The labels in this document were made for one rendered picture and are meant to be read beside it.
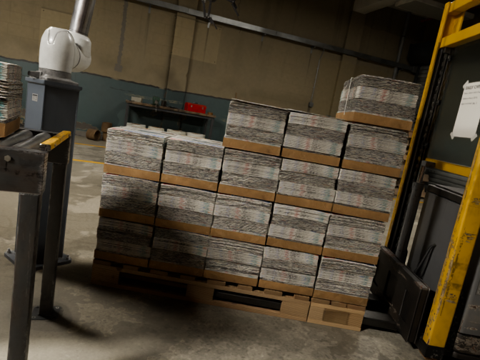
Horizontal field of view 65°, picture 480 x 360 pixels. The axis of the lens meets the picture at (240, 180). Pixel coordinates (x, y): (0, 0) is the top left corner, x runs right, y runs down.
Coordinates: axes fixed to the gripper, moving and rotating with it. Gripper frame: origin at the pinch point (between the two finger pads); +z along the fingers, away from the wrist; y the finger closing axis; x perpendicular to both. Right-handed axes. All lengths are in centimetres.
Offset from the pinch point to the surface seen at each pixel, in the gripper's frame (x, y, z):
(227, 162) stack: 48, 34, 54
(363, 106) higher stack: 50, -36, 63
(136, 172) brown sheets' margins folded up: 45, 76, 37
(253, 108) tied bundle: 44, 10, 38
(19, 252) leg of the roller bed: 126, 89, 19
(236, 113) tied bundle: 43, 19, 36
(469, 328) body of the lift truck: 96, -29, 171
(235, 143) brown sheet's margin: 47, 26, 48
